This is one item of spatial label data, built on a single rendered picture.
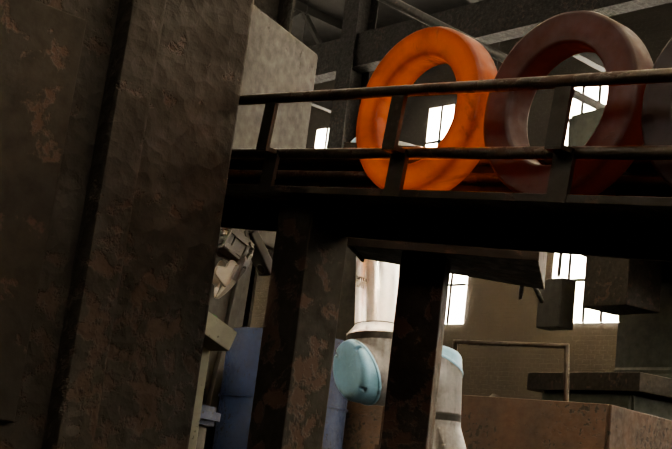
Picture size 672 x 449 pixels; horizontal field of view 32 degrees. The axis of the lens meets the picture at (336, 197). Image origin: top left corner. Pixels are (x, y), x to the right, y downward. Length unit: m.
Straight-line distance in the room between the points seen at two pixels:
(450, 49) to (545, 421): 2.90
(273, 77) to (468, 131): 4.69
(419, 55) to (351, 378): 1.10
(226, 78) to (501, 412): 2.87
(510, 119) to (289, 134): 4.82
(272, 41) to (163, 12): 4.54
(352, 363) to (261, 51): 3.64
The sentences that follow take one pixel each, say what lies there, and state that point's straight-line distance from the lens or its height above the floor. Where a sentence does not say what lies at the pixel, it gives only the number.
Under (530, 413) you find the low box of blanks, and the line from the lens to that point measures 4.07.
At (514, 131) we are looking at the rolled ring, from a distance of 1.16.
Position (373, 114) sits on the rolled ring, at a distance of 1.29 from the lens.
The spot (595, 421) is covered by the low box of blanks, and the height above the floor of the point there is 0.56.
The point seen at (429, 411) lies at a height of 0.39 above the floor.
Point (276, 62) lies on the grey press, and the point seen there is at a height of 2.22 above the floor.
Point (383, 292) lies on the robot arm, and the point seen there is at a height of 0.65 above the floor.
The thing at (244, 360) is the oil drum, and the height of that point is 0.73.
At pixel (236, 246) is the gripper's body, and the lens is 2.72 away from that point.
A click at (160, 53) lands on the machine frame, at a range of 1.34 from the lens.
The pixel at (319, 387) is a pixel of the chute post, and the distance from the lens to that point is 1.32.
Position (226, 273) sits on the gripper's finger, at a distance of 2.71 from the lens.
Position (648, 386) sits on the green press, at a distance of 6.58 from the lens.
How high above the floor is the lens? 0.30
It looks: 13 degrees up
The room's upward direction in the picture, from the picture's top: 7 degrees clockwise
